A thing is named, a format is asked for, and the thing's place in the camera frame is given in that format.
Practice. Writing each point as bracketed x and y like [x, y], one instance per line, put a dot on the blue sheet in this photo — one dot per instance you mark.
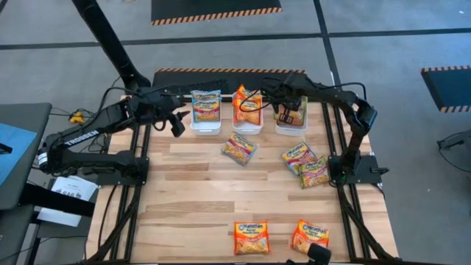
[14, 147]

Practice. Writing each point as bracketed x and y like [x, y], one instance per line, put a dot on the green lime shrimp ramen packet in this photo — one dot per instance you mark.
[314, 172]
[302, 110]

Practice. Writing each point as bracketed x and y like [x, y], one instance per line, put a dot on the thick black support pole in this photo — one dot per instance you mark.
[106, 40]

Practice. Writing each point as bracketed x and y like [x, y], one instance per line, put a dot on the small black object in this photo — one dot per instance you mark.
[318, 254]

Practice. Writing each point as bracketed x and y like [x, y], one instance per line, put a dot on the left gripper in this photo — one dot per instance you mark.
[158, 106]

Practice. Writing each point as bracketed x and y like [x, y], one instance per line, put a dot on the yellow plug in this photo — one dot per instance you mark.
[77, 117]

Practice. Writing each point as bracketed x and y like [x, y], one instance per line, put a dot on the white paper sheet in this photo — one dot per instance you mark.
[73, 187]
[59, 217]

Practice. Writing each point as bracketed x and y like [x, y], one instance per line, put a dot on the grey side desk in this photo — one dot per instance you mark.
[25, 114]

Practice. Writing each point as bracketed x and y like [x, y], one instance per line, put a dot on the black diagonal frame brace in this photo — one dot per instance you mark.
[111, 230]
[369, 232]

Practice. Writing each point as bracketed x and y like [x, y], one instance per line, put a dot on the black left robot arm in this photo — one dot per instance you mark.
[92, 132]

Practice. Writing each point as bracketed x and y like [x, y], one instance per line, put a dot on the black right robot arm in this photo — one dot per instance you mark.
[362, 117]

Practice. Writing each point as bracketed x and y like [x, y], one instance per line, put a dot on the orange chicken ramen packet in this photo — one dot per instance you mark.
[252, 237]
[254, 94]
[247, 114]
[307, 235]

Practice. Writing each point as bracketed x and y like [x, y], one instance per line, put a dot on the black hazard-striped floor mat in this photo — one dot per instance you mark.
[221, 79]
[449, 88]
[217, 9]

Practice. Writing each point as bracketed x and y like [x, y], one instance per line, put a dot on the black desk crossbar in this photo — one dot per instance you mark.
[55, 200]

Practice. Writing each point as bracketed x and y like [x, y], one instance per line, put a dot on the black table frame rail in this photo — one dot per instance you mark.
[146, 141]
[134, 141]
[328, 140]
[340, 140]

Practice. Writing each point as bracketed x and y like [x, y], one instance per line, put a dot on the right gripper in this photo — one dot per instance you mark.
[285, 94]

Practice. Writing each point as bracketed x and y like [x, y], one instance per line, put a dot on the blue beef ramen packet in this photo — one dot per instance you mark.
[206, 95]
[296, 154]
[207, 112]
[239, 148]

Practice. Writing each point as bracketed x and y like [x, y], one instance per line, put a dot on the white plastic bin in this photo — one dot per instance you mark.
[290, 130]
[205, 129]
[247, 129]

